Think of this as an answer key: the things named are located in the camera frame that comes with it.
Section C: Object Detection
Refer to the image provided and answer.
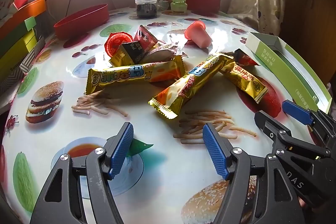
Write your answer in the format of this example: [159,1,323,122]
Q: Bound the gold peanut candy packet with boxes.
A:
[220,62,268,103]

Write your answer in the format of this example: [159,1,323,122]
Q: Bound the green white cardboard box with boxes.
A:
[245,32,332,114]

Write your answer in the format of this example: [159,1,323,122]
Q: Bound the yellow black snack packet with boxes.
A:
[109,41,145,67]

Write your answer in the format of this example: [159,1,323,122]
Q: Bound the small green jar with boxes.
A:
[170,0,187,14]

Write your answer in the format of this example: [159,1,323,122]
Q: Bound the dark jar with white lid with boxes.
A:
[135,0,157,19]

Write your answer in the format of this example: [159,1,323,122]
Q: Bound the stacked colourful boxes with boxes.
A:
[1,0,46,93]

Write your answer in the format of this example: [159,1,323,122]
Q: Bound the red lid jelly cup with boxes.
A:
[104,32,133,57]

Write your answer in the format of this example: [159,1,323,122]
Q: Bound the pink jelly cup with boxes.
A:
[185,20,212,49]

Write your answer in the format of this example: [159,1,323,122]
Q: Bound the long gold snack bar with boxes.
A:
[85,56,186,95]
[148,53,234,119]

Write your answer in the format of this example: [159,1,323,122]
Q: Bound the white red snack packet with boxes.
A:
[139,43,183,64]

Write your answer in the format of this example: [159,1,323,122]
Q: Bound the red oval plastic bowl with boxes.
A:
[54,4,109,40]

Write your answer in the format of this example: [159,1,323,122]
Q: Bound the red black snack packet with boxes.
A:
[133,25,158,52]

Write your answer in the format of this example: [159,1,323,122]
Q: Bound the small red snack packet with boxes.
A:
[234,48,259,67]

